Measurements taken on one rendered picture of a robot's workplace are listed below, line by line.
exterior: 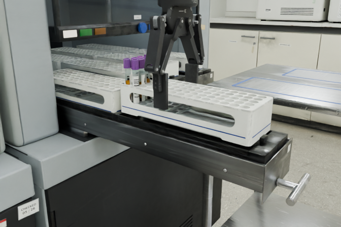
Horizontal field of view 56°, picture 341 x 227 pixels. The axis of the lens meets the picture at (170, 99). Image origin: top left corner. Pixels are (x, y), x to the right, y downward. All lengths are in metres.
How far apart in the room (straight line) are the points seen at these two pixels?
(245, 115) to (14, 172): 0.45
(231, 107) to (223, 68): 2.68
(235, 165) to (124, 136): 0.25
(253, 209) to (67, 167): 0.82
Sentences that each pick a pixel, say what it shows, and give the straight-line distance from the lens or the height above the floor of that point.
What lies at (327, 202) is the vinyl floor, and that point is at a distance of 2.05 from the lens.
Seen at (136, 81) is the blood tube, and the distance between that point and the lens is 0.66.
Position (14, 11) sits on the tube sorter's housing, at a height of 1.03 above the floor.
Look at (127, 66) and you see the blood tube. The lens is 0.67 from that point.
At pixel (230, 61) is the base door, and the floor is 0.52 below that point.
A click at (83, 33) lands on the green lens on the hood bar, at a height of 0.98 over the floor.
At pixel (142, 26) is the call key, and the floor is 0.98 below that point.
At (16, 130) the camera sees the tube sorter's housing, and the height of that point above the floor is 0.78.
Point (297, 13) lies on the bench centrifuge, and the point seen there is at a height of 0.97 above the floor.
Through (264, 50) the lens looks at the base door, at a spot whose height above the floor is 0.65.
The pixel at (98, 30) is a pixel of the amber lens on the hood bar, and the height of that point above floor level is 0.98.
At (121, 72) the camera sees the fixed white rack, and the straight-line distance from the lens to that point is 0.90.
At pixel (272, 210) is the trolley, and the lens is 1.38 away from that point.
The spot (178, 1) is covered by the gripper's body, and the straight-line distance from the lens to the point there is 0.59.
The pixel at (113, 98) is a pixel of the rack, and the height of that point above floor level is 0.85.
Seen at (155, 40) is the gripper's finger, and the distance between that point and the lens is 0.57.
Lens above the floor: 1.05
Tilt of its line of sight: 16 degrees down
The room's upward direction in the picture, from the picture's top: straight up
